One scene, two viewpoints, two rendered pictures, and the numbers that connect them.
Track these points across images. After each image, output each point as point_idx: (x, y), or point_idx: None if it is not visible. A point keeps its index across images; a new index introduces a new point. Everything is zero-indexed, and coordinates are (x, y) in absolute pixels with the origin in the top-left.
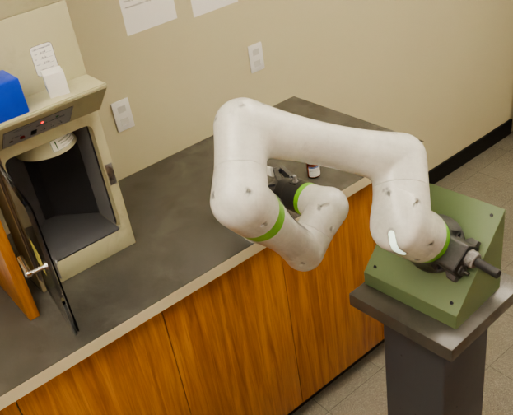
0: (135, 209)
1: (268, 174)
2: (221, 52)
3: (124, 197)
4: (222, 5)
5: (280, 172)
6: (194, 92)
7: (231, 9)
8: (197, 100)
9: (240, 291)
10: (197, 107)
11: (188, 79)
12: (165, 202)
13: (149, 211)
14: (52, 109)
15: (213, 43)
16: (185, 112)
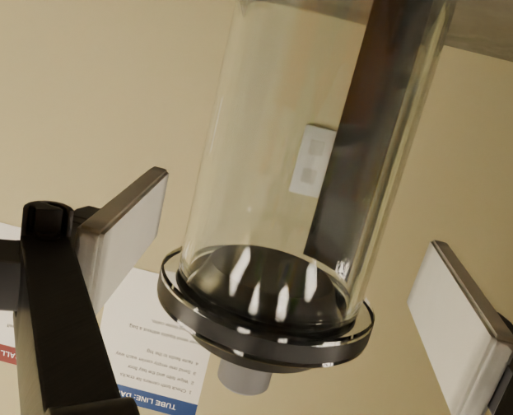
0: None
1: (122, 230)
2: (36, 137)
3: (478, 37)
4: (2, 226)
5: None
6: (136, 95)
7: None
8: (138, 72)
9: None
10: (144, 58)
11: (137, 132)
12: (459, 1)
13: None
14: None
15: (49, 168)
16: (177, 67)
